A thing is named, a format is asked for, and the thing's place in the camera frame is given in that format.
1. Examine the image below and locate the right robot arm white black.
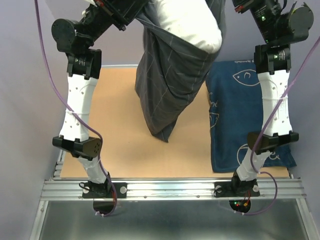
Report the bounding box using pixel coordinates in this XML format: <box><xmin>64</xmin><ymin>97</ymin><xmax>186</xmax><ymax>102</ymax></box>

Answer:
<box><xmin>230</xmin><ymin>0</ymin><xmax>314</xmax><ymax>195</ymax></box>

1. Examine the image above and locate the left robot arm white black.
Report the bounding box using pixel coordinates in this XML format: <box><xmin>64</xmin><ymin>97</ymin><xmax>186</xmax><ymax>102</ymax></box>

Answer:
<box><xmin>51</xmin><ymin>0</ymin><xmax>148</xmax><ymax>198</ymax></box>

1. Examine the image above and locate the aluminium table edge frame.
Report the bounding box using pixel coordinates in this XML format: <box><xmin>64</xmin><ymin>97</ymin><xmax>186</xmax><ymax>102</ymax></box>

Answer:
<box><xmin>29</xmin><ymin>64</ymin><xmax>201</xmax><ymax>240</ymax></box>

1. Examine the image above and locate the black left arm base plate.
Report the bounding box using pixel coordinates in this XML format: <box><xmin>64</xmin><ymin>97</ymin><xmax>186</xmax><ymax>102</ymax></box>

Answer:
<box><xmin>78</xmin><ymin>181</ymin><xmax>128</xmax><ymax>199</ymax></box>

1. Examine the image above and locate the white stained pillow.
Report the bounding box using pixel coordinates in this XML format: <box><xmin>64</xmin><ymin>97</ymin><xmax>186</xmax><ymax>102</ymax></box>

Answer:
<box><xmin>153</xmin><ymin>0</ymin><xmax>223</xmax><ymax>54</ymax></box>

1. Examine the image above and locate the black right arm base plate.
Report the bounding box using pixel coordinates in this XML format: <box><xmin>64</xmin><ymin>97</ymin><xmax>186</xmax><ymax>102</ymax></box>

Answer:
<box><xmin>213</xmin><ymin>179</ymin><xmax>261</xmax><ymax>199</ymax></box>

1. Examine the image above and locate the grey checked pillowcase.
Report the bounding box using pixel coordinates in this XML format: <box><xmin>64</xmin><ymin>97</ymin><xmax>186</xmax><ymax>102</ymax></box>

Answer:
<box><xmin>135</xmin><ymin>2</ymin><xmax>219</xmax><ymax>142</ymax></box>

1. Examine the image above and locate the aluminium mounting rail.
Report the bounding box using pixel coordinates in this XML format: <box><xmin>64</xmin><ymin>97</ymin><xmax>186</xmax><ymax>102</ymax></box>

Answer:
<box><xmin>40</xmin><ymin>178</ymin><xmax>307</xmax><ymax>202</ymax></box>

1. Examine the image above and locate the blue fish-print cushion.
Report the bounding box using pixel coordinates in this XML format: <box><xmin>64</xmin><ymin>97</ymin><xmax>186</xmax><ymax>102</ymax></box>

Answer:
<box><xmin>206</xmin><ymin>60</ymin><xmax>289</xmax><ymax>173</ymax></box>

